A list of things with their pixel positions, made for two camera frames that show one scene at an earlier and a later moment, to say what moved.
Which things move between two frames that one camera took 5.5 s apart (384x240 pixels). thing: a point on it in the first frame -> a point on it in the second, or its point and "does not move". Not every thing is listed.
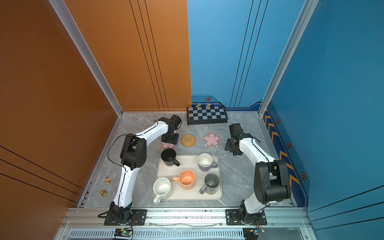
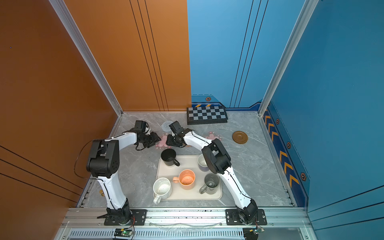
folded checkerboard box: (206, 115) does not move
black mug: (168, 156) does not move
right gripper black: (227, 146) -> (168, 141)
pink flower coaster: (211, 139) does not move
